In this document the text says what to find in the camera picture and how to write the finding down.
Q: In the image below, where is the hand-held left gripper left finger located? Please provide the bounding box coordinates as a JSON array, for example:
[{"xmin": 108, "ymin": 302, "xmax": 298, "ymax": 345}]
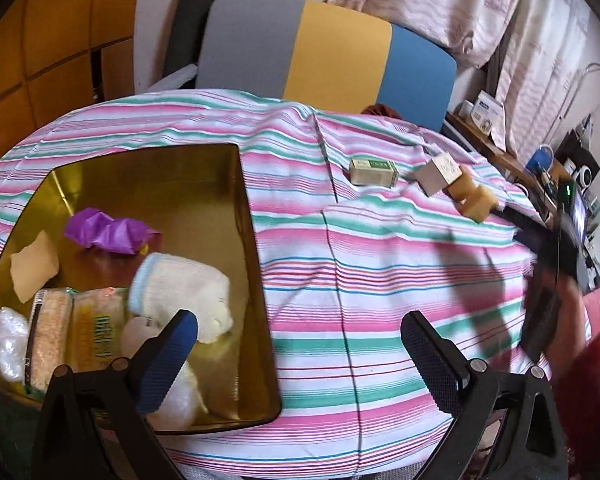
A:
[{"xmin": 30, "ymin": 309, "xmax": 200, "ymax": 480}]

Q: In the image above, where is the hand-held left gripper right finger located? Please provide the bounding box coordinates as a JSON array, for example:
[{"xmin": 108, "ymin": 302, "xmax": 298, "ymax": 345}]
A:
[{"xmin": 401, "ymin": 310, "xmax": 569, "ymax": 480}]

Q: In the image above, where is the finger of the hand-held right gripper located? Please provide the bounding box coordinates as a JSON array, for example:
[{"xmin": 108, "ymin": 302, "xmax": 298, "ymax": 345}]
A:
[{"xmin": 495, "ymin": 206, "xmax": 548, "ymax": 243}]

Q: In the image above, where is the pale pink round object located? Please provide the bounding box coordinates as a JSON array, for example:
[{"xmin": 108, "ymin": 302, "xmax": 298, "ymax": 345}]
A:
[{"xmin": 120, "ymin": 314, "xmax": 157, "ymax": 361}]

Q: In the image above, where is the white plastic bag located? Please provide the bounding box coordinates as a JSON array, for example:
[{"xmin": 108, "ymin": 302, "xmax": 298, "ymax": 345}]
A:
[
  {"xmin": 0, "ymin": 306, "xmax": 31, "ymax": 384},
  {"xmin": 145, "ymin": 357, "xmax": 212, "ymax": 432}
]

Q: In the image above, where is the yellow sponge block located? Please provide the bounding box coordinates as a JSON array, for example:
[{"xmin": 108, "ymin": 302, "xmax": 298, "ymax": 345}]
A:
[
  {"xmin": 457, "ymin": 184, "xmax": 499, "ymax": 223},
  {"xmin": 447, "ymin": 167, "xmax": 477, "ymax": 206}
]

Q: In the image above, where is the rice cracker snack packet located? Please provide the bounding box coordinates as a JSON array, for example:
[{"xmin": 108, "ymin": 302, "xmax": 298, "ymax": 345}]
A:
[
  {"xmin": 27, "ymin": 286, "xmax": 75, "ymax": 395},
  {"xmin": 71, "ymin": 287, "xmax": 130, "ymax": 373}
]

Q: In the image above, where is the pale yellow knitted sock roll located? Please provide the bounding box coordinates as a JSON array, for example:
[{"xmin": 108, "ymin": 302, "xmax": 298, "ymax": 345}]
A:
[{"xmin": 128, "ymin": 252, "xmax": 232, "ymax": 345}]

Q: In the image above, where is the large purple snack packet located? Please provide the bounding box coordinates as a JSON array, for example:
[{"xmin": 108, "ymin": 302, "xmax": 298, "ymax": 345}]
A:
[{"xmin": 107, "ymin": 217, "xmax": 162, "ymax": 256}]

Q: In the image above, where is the small purple snack packet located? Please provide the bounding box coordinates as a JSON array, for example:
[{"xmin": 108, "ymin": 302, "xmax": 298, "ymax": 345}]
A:
[{"xmin": 64, "ymin": 208, "xmax": 118, "ymax": 251}]

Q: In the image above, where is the thin yellow sponge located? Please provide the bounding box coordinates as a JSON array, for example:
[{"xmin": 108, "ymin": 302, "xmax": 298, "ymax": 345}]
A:
[{"xmin": 11, "ymin": 230, "xmax": 61, "ymax": 304}]

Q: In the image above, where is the gold tin box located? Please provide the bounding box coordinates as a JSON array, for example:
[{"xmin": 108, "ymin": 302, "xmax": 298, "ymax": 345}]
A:
[{"xmin": 0, "ymin": 143, "xmax": 283, "ymax": 435}]

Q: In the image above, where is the person's right forearm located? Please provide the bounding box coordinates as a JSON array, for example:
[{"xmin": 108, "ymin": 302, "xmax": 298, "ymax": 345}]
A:
[{"xmin": 547, "ymin": 285, "xmax": 594, "ymax": 382}]

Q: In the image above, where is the blue and white appliance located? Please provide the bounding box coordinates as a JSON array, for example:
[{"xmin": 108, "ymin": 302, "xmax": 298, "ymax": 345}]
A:
[{"xmin": 526, "ymin": 144, "xmax": 556, "ymax": 174}]

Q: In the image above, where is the wooden side table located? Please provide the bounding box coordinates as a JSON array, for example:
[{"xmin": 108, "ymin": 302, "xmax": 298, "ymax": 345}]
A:
[{"xmin": 445, "ymin": 112, "xmax": 551, "ymax": 196}]

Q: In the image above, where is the white cardboard box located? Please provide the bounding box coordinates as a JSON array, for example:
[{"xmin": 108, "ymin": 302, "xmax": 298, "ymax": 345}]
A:
[{"xmin": 412, "ymin": 152, "xmax": 463, "ymax": 197}]

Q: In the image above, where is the striped tablecloth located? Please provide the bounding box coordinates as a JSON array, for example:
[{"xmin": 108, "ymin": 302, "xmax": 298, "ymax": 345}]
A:
[{"xmin": 0, "ymin": 89, "xmax": 593, "ymax": 480}]

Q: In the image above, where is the white carton with blue print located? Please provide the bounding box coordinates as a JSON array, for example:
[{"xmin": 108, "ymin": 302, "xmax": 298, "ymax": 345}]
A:
[{"xmin": 472, "ymin": 91, "xmax": 503, "ymax": 133}]

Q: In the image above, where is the person's red clothing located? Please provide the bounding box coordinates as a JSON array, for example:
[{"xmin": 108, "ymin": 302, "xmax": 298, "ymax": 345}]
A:
[{"xmin": 552, "ymin": 337, "xmax": 600, "ymax": 480}]

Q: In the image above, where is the small green and white box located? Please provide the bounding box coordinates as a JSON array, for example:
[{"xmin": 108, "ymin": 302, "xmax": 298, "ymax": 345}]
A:
[{"xmin": 350, "ymin": 156, "xmax": 400, "ymax": 187}]

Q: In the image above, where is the pink patterned curtain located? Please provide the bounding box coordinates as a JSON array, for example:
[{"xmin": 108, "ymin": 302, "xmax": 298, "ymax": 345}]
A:
[
  {"xmin": 325, "ymin": 0, "xmax": 531, "ymax": 68},
  {"xmin": 485, "ymin": 0, "xmax": 595, "ymax": 157}
]

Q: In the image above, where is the dark red cloth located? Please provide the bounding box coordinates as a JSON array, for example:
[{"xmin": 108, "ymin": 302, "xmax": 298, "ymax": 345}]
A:
[{"xmin": 362, "ymin": 103, "xmax": 406, "ymax": 119}]

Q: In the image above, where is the grey yellow blue chair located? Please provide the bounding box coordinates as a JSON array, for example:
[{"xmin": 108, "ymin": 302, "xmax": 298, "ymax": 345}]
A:
[{"xmin": 162, "ymin": 0, "xmax": 458, "ymax": 133}]

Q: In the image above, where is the wooden wardrobe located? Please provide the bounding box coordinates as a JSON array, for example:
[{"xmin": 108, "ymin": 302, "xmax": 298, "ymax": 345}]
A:
[{"xmin": 0, "ymin": 0, "xmax": 144, "ymax": 176}]

